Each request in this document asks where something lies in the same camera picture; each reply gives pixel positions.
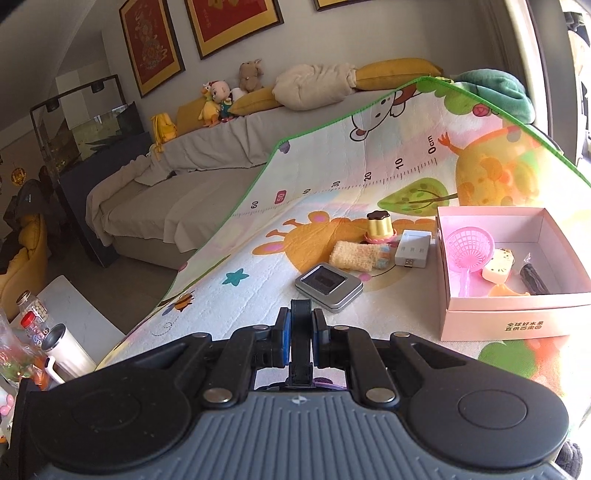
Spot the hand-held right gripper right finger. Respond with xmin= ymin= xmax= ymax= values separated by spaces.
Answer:
xmin=311 ymin=308 xmax=448 ymax=408

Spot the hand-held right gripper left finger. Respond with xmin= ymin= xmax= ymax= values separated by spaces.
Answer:
xmin=152 ymin=308 xmax=294 ymax=408

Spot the silver metal tin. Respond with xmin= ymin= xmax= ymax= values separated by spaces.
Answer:
xmin=294 ymin=262 xmax=365 ymax=313

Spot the fuzzy yellow sock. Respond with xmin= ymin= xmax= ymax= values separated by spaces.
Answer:
xmin=329 ymin=240 xmax=393 ymax=273

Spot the yellow pudding toy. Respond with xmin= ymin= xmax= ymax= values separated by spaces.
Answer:
xmin=362 ymin=209 xmax=402 ymax=245

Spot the white usb hub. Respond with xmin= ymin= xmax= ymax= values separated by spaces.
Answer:
xmin=394 ymin=229 xmax=432 ymax=268

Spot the pink plastic toy strainer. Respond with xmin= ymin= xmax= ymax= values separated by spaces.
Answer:
xmin=444 ymin=227 xmax=496 ymax=298

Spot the pink cardboard box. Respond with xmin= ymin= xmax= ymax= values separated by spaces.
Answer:
xmin=436 ymin=206 xmax=591 ymax=342

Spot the orange plastic toy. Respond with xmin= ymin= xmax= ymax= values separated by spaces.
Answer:
xmin=489 ymin=282 xmax=532 ymax=297

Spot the yellow toy music box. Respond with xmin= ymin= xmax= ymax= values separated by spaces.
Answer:
xmin=481 ymin=248 xmax=516 ymax=284

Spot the black ridged bar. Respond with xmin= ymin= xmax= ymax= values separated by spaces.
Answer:
xmin=519 ymin=263 xmax=551 ymax=296

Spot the colourful cartoon play mat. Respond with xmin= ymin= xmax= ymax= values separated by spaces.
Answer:
xmin=95 ymin=76 xmax=591 ymax=402

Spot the grey covered sofa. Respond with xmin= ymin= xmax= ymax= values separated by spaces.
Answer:
xmin=85 ymin=88 xmax=384 ymax=268

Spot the white side table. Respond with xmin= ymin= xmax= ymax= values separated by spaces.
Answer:
xmin=18 ymin=275 xmax=125 ymax=370

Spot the white steel tumbler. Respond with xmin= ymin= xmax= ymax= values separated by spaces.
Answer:
xmin=41 ymin=323 xmax=95 ymax=384

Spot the black cabinet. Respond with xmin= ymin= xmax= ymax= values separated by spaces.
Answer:
xmin=58 ymin=131 xmax=153 ymax=268

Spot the yellow toy backpack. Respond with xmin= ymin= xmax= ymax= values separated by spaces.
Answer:
xmin=150 ymin=113 xmax=178 ymax=160

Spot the yellow plush duck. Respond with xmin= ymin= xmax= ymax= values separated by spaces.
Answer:
xmin=198 ymin=85 xmax=222 ymax=129

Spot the square yellow cushion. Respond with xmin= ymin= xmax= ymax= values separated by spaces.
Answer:
xmin=175 ymin=99 xmax=208 ymax=137

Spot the red-haired plush doll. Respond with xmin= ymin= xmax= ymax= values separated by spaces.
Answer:
xmin=208 ymin=80 xmax=234 ymax=123

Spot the red-capped clear jar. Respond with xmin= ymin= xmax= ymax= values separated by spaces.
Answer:
xmin=21 ymin=311 xmax=51 ymax=344

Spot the beige rolled pillow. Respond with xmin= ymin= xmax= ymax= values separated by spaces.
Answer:
xmin=272 ymin=62 xmax=358 ymax=112

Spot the jar of white balls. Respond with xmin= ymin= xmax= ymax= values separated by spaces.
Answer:
xmin=16 ymin=291 xmax=49 ymax=324

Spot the brown plush bunny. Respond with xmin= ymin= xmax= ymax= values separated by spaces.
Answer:
xmin=238 ymin=58 xmax=265 ymax=93

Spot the yellow armchair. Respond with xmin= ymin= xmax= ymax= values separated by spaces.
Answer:
xmin=0 ymin=212 xmax=49 ymax=315

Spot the glass fish tank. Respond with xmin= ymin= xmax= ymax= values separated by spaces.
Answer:
xmin=30 ymin=74 xmax=144 ymax=176

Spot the dark jacket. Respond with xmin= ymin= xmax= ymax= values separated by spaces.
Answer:
xmin=2 ymin=178 xmax=47 ymax=232

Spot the green plush cushion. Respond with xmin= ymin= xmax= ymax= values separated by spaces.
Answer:
xmin=455 ymin=68 xmax=536 ymax=125

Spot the red framed wall picture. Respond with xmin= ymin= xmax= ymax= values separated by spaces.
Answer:
xmin=119 ymin=0 xmax=186 ymax=97
xmin=185 ymin=0 xmax=284 ymax=60

